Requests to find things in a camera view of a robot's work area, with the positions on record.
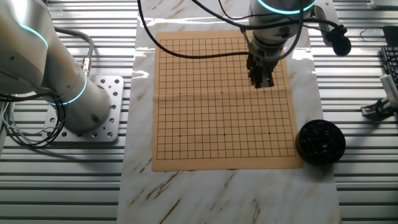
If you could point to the black flat box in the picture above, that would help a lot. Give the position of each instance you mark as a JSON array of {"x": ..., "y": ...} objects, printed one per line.
[{"x": 391, "y": 35}]

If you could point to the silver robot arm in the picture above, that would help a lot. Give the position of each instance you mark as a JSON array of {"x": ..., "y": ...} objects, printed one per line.
[{"x": 62, "y": 77}]

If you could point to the tan go board mat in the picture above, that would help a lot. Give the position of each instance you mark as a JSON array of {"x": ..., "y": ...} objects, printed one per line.
[{"x": 202, "y": 124}]

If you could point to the silver camera mounting bracket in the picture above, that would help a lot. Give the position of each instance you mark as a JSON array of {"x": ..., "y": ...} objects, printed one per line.
[{"x": 368, "y": 111}]

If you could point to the black computer keyboard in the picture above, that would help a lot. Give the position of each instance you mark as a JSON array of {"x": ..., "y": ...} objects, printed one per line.
[{"x": 391, "y": 65}]

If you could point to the silver camera on bracket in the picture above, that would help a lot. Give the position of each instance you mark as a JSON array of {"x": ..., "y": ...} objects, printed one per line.
[{"x": 390, "y": 88}]

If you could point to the white marble pattern mat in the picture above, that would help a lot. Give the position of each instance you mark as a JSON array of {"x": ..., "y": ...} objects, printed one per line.
[{"x": 217, "y": 199}]

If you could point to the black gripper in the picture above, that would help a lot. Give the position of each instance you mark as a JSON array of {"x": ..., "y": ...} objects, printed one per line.
[{"x": 262, "y": 63}]

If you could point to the grey device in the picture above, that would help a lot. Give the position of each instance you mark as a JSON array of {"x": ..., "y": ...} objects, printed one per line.
[{"x": 385, "y": 3}]

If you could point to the black round stone bowl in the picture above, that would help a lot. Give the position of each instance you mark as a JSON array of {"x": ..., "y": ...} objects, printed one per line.
[{"x": 320, "y": 143}]

